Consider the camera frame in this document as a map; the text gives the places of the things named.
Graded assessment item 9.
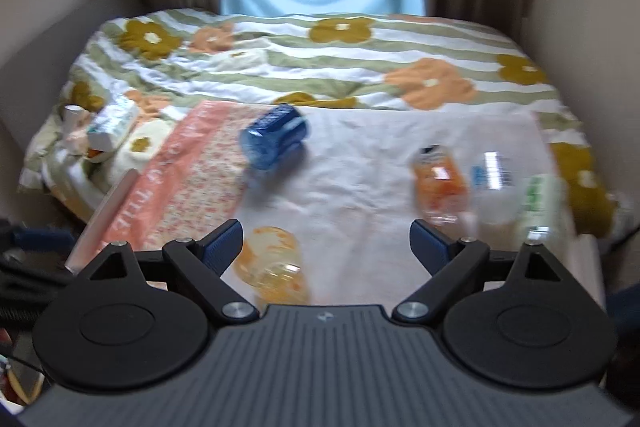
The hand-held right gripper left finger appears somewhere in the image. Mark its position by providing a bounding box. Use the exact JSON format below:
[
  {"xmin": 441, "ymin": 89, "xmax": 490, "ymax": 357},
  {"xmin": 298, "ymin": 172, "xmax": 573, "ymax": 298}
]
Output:
[{"xmin": 75, "ymin": 219, "xmax": 261, "ymax": 324}]

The small white paper cup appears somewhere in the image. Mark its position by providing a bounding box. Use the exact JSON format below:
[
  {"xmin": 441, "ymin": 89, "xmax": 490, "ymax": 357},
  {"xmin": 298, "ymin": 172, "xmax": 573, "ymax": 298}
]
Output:
[{"xmin": 62, "ymin": 104, "xmax": 86, "ymax": 132}]

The flower print striped blanket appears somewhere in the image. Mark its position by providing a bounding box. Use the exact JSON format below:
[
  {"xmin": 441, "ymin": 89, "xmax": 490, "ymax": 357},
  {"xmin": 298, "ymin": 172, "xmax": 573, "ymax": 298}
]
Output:
[{"xmin": 20, "ymin": 8, "xmax": 621, "ymax": 240}]

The dark bag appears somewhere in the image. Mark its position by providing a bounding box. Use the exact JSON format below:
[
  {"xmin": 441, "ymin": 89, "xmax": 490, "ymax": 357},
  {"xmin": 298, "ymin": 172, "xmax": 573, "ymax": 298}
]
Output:
[{"xmin": 0, "ymin": 219, "xmax": 76, "ymax": 333}]

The pink floral print cloth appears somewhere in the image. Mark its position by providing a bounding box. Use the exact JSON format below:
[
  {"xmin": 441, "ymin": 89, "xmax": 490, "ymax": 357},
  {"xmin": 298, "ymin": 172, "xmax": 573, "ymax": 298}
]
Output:
[{"xmin": 100, "ymin": 101, "xmax": 281, "ymax": 254}]

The yellow orange plastic cup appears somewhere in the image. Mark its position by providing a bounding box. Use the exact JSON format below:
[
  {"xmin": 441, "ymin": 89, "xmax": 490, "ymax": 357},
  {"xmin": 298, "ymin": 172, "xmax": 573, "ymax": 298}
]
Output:
[{"xmin": 234, "ymin": 227, "xmax": 312, "ymax": 305}]

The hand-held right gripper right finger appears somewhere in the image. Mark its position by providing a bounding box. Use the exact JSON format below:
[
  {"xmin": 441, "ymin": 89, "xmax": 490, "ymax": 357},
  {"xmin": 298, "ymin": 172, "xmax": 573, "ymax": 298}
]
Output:
[{"xmin": 392, "ymin": 219, "xmax": 566, "ymax": 324}]

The tissue pack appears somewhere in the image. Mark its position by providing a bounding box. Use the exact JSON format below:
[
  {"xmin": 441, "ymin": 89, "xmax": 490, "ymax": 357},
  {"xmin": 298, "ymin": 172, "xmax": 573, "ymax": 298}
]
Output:
[{"xmin": 86, "ymin": 94, "xmax": 140, "ymax": 152}]

